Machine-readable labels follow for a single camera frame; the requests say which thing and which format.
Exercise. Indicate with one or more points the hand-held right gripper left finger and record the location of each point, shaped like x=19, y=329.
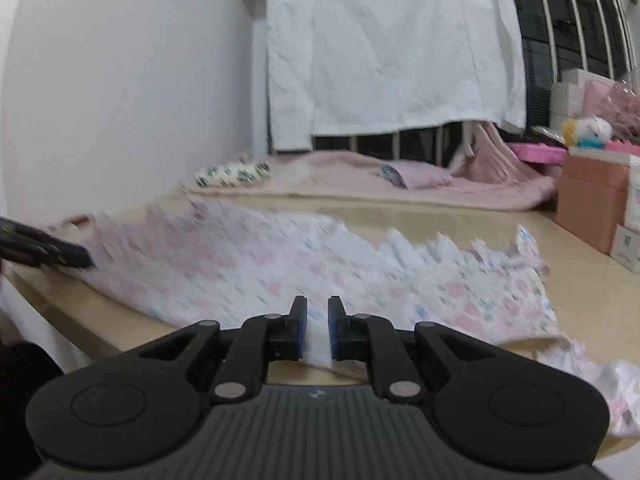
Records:
x=300, y=330

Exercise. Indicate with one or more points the yellow and white plush toy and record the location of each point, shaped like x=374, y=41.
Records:
x=582, y=130

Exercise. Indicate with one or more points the pink floral garment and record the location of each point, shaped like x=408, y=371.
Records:
x=240, y=265

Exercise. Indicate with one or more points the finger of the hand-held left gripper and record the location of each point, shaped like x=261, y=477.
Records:
x=55, y=256
x=25, y=232

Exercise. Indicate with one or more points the bright pink flat case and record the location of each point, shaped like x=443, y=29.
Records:
x=537, y=151

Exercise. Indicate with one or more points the stack of white boxes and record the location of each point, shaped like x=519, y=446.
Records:
x=567, y=97

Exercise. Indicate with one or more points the white printed box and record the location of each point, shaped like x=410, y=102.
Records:
x=627, y=250

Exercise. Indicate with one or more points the open booklet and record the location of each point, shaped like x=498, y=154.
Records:
x=547, y=132

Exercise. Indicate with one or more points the cream garment with green flowers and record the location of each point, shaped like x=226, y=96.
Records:
x=230, y=172

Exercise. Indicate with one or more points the pink ribbed knit garment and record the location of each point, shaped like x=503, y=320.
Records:
x=487, y=155

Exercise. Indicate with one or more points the pink pouch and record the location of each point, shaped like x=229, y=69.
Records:
x=600, y=105

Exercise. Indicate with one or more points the tall white box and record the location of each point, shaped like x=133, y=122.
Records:
x=632, y=195

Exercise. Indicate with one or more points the metal grille window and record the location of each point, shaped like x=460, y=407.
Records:
x=575, y=35

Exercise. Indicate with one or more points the white hanging garment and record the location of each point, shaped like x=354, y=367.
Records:
x=390, y=45

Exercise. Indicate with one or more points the pink fuzzy blanket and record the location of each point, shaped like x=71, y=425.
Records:
x=340, y=175

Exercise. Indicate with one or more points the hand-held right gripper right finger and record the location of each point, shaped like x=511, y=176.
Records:
x=335, y=330

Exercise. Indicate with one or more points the terracotta box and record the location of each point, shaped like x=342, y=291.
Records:
x=590, y=200

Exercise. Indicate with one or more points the white fur tuft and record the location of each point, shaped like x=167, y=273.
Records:
x=295, y=175

